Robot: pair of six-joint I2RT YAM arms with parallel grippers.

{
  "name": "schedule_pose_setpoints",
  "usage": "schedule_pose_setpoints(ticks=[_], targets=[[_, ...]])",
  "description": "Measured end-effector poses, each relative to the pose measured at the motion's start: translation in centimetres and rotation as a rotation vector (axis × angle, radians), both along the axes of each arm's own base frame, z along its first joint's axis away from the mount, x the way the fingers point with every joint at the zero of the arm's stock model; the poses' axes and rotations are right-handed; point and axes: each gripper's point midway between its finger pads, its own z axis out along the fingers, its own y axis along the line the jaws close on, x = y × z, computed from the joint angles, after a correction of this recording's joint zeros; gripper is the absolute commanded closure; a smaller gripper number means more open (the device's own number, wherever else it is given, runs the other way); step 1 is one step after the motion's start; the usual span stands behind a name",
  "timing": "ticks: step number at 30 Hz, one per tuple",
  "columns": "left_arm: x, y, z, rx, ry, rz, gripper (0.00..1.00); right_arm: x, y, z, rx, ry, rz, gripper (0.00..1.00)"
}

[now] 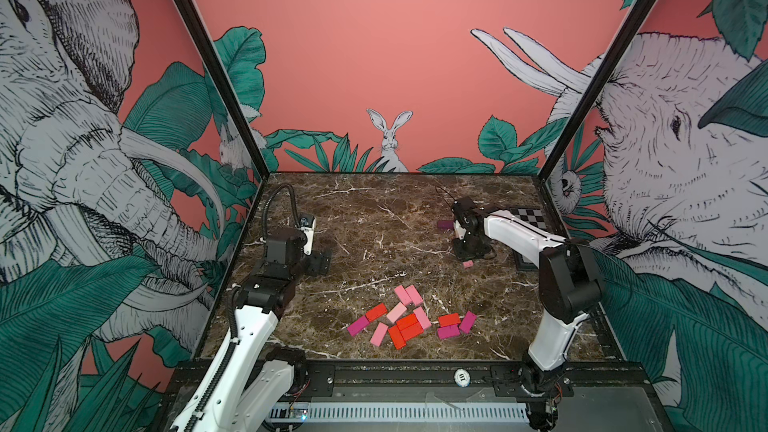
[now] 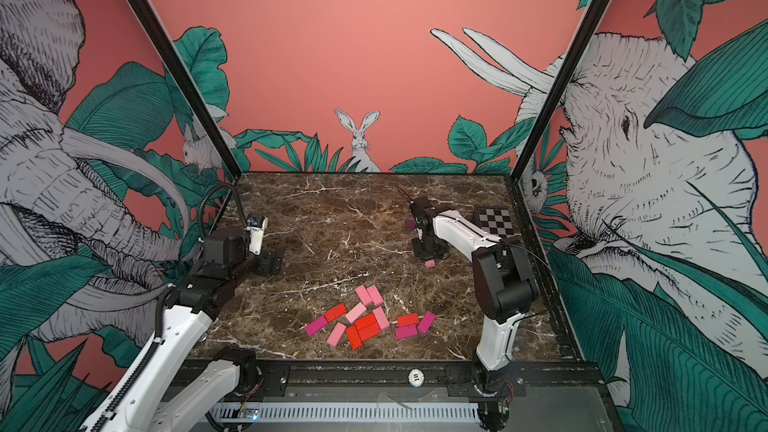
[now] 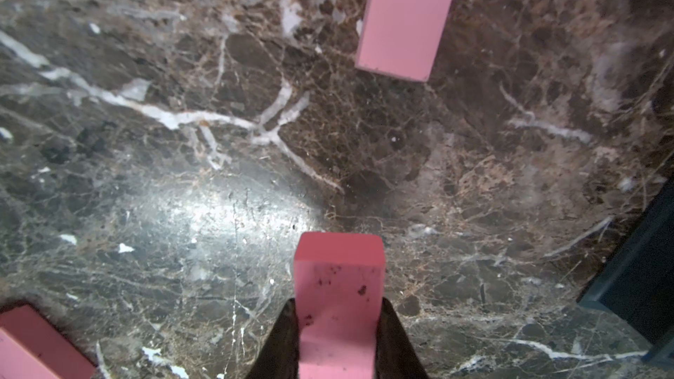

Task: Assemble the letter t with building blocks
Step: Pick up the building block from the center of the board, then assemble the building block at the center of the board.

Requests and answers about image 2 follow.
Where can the pink block lower left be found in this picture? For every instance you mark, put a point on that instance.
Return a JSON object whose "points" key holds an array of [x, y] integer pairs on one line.
{"points": [[337, 333]]}

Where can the black left frame post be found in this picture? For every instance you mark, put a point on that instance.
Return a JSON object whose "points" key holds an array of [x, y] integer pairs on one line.
{"points": [[164, 46]]}

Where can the black white checkerboard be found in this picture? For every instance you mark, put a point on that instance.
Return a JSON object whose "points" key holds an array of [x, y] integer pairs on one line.
{"points": [[494, 220]]}

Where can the black front rail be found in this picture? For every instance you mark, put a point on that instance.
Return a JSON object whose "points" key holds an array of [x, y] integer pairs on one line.
{"points": [[458, 378]]}

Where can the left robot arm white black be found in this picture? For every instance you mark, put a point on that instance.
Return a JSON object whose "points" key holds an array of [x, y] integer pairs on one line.
{"points": [[183, 315]]}

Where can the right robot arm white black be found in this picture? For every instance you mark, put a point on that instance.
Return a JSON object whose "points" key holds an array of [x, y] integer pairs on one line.
{"points": [[504, 283]]}

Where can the red block large center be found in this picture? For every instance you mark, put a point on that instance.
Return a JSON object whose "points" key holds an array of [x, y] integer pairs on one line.
{"points": [[367, 327]]}

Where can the white slotted cable duct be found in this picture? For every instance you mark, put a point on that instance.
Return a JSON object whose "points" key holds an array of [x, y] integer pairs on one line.
{"points": [[356, 412]]}

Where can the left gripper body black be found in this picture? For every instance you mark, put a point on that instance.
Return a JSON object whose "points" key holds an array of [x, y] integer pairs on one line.
{"points": [[260, 263]]}

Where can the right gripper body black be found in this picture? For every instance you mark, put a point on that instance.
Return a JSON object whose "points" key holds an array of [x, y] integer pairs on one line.
{"points": [[429, 249]]}

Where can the pink block pair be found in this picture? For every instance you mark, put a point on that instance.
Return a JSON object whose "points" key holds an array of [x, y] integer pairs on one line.
{"points": [[375, 296], [363, 295]]}

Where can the red block bottom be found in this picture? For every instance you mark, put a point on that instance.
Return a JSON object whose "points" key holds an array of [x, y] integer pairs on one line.
{"points": [[353, 337]]}

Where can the black right frame post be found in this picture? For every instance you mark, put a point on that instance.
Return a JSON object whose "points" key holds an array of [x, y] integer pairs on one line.
{"points": [[589, 23]]}

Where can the pink block beside red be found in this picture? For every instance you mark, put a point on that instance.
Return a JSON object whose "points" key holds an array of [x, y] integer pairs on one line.
{"points": [[381, 318]]}

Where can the black frame post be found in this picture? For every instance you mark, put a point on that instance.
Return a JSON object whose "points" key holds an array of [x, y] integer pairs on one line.
{"points": [[589, 23], [164, 46]]}

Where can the red block right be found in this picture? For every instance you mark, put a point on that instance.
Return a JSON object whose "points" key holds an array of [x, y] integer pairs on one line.
{"points": [[408, 320]]}

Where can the magenta block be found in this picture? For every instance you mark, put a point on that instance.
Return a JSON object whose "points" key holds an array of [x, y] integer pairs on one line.
{"points": [[405, 332], [316, 325], [426, 322]]}

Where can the light pink block middle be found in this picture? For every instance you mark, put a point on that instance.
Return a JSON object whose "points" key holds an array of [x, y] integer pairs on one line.
{"points": [[356, 312]]}

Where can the red block upper left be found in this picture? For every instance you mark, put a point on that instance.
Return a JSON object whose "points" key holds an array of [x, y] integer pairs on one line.
{"points": [[335, 312]]}

